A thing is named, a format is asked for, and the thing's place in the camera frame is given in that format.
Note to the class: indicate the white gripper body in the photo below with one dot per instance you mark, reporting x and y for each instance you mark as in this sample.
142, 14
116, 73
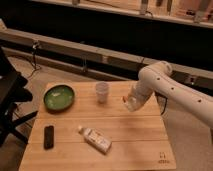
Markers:
138, 96

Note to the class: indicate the black chair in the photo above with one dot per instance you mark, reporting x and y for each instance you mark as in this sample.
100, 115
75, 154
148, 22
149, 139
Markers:
12, 90

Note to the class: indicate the green bowl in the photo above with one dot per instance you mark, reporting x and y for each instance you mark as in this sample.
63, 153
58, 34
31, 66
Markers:
59, 98

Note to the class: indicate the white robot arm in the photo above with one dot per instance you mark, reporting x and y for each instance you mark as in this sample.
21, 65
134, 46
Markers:
157, 78

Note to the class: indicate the white plastic bottle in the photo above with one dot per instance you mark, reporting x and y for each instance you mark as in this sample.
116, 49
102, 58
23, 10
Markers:
96, 139

